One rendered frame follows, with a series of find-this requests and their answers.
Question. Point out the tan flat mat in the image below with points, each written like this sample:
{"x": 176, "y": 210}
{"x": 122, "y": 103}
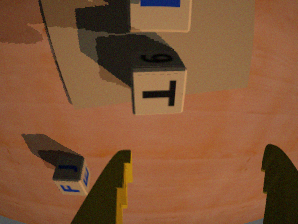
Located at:
{"x": 93, "y": 47}

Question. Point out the beige letter block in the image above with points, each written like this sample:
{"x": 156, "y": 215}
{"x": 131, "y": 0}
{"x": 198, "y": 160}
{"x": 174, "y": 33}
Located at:
{"x": 158, "y": 82}
{"x": 72, "y": 176}
{"x": 159, "y": 15}

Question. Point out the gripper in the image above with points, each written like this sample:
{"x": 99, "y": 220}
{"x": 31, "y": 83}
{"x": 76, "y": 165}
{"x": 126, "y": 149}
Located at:
{"x": 105, "y": 202}

